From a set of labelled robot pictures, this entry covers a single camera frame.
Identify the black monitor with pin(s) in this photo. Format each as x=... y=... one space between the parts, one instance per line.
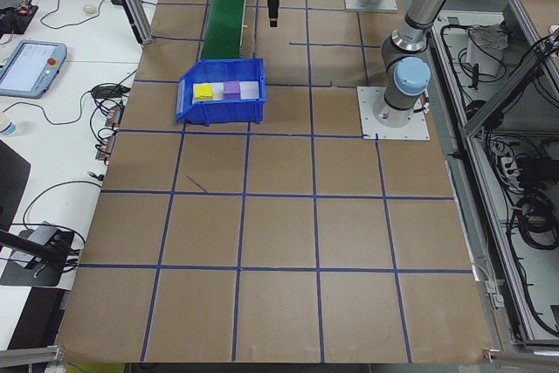
x=11 y=181

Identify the yellow foam block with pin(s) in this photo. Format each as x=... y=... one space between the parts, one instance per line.
x=203 y=92

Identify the green conveyor belt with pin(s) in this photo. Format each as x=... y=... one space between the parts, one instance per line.
x=225 y=10

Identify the blue plastic storage bin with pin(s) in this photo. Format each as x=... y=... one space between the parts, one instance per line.
x=227 y=113

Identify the black power adapter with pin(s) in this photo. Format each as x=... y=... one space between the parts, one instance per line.
x=117 y=0

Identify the purple foam block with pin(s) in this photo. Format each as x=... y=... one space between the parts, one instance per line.
x=232 y=90

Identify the V-shaped metal bar frame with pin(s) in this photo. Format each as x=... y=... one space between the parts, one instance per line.
x=474 y=124

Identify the black camera stand base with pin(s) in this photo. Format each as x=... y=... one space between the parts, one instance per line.
x=52 y=268

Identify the white paper cup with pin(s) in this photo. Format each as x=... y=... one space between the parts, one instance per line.
x=8 y=127

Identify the white foam pad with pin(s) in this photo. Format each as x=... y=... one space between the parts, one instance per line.
x=251 y=90

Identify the light blue teach pendant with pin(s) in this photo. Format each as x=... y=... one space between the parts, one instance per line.
x=30 y=67

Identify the white box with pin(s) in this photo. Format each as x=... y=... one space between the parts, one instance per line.
x=482 y=56

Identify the white power strip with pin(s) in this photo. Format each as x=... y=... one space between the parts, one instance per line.
x=508 y=165

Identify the black power brick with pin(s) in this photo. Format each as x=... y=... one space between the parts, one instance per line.
x=533 y=167

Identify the small black adapter box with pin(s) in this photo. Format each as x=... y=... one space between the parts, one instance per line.
x=114 y=116
x=105 y=149

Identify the small cream round puck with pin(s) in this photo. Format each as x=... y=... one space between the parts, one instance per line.
x=90 y=8

